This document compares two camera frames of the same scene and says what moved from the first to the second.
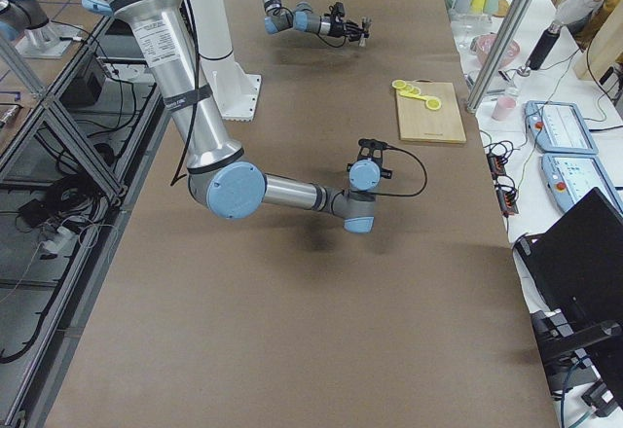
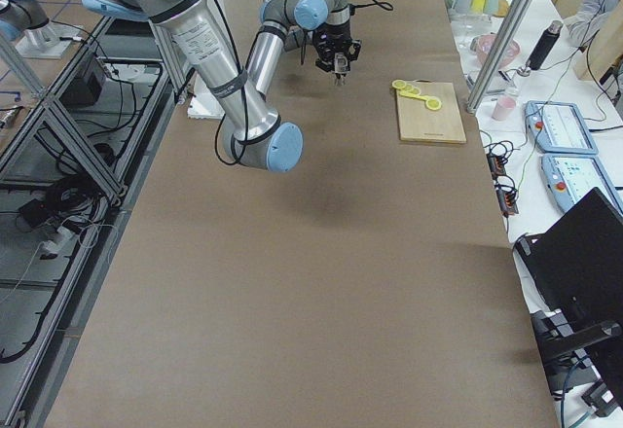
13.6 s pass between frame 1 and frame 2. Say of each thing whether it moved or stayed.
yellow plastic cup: stayed
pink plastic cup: stayed
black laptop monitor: stayed
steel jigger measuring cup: moved
